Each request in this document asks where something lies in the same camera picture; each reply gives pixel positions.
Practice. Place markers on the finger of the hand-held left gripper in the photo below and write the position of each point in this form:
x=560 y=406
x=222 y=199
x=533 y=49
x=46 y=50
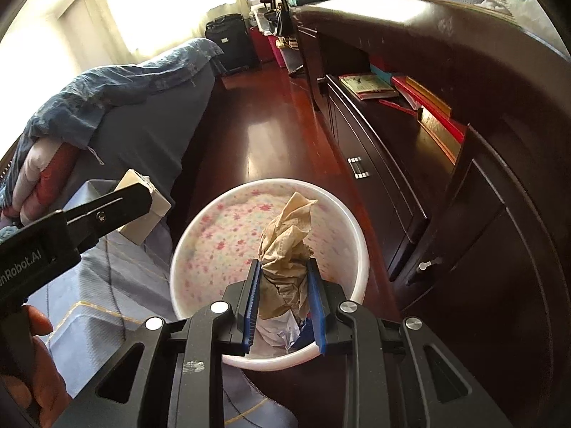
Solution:
x=107 y=214

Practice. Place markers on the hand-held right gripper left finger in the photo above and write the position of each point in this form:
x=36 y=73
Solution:
x=253 y=307

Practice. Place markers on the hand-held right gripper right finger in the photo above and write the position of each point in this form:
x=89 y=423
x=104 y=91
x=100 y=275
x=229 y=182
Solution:
x=316 y=307

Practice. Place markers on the cream carton box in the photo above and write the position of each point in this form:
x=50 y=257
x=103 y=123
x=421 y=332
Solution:
x=151 y=223

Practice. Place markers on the brown paper napkin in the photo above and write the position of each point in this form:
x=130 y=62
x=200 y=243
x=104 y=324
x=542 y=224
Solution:
x=285 y=245

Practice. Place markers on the white floral trash bin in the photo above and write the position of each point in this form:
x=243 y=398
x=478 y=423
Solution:
x=214 y=240

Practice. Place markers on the person's left hand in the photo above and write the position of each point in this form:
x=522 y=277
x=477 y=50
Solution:
x=51 y=383

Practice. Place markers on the white crumpled paper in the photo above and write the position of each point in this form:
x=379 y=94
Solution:
x=274 y=334

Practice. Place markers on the light blue quilted bedspread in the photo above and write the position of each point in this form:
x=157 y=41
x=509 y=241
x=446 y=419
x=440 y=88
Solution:
x=89 y=285

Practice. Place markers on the pink and white pillow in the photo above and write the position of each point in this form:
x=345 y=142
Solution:
x=40 y=174

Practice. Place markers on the bed with grey sheet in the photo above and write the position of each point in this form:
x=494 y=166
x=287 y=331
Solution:
x=147 y=142

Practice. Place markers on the metal cabinet door knob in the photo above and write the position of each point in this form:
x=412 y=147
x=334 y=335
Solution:
x=424 y=266

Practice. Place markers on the blue floral blanket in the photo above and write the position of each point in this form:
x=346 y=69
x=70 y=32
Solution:
x=89 y=93

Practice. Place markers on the black suitcase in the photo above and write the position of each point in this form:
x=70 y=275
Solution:
x=229 y=44

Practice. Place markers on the dark wooden cabinet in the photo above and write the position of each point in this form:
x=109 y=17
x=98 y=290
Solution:
x=490 y=187

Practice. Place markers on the thin red folder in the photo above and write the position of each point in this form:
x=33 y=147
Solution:
x=397 y=107

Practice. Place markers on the white window curtain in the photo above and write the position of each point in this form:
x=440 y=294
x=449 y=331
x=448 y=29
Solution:
x=169 y=4

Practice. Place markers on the yellowish cover book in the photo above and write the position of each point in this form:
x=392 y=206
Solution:
x=366 y=84

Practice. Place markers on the pink storage box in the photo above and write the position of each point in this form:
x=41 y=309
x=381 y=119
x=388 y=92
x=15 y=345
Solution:
x=267 y=49

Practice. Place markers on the black handbag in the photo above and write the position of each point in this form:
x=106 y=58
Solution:
x=279 y=22

